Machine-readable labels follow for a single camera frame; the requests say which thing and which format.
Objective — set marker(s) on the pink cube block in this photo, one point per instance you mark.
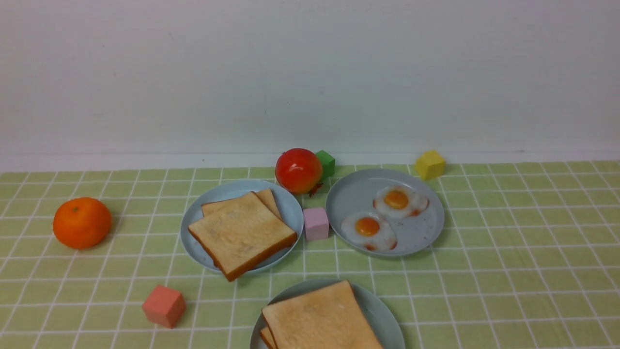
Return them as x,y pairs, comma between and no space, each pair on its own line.
316,226

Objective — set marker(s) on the back right fried egg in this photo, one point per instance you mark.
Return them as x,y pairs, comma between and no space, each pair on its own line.
398,202

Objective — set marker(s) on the grey plate with eggs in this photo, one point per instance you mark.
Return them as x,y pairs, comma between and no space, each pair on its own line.
355,193

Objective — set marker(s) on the orange mandarin fruit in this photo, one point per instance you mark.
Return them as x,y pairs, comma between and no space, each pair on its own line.
82,223

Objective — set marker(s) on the yellow cube block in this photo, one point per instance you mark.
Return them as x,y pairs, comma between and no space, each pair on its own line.
430,165

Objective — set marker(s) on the light blue front plate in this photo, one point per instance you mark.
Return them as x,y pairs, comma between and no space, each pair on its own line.
381,319

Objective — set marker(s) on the fried egg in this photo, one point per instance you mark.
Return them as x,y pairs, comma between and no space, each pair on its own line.
368,230
398,202

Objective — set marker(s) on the red pomegranate fruit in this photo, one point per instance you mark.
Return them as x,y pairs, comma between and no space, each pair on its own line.
299,171

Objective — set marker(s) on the front left fried egg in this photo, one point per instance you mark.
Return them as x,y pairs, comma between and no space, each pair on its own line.
368,230

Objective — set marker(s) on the green cube block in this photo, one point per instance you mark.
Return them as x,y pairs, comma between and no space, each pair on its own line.
327,163

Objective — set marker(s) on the salmon red cube block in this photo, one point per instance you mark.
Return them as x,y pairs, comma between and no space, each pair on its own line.
164,306

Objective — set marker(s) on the blue plate with bread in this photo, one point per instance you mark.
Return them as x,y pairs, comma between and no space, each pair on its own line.
289,208

